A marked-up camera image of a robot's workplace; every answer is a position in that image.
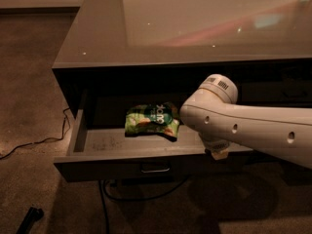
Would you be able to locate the drawer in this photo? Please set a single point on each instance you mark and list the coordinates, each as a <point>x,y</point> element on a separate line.
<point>98,148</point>

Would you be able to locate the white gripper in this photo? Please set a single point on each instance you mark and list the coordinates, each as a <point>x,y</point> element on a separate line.
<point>216,144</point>

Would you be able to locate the dark cabinet with glossy top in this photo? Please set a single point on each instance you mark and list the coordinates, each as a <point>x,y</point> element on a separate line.
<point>150,47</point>

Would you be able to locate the black cylindrical floor object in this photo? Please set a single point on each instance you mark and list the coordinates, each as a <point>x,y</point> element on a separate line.
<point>33,215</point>

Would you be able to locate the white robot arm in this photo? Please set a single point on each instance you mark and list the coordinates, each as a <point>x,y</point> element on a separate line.
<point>282,132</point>

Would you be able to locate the green snack bag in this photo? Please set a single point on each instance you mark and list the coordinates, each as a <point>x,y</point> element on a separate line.
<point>153,119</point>

